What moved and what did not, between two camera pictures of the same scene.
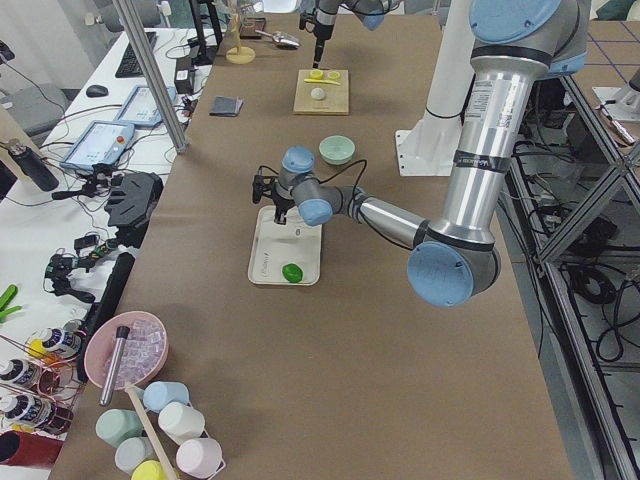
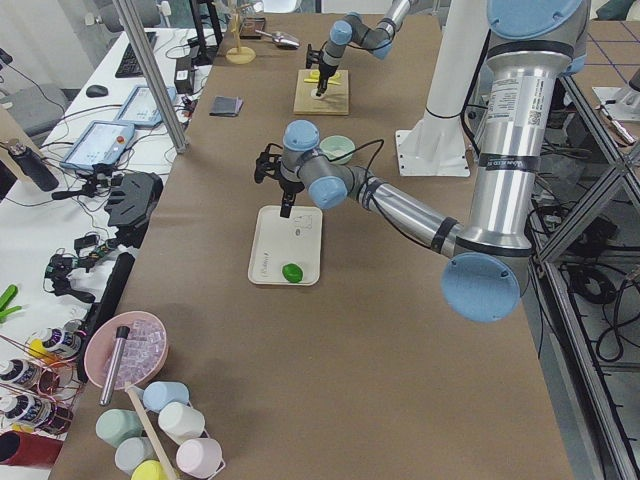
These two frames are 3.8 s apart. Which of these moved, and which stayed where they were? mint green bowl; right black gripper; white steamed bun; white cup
Moved: right black gripper
Stayed: white cup; mint green bowl; white steamed bun
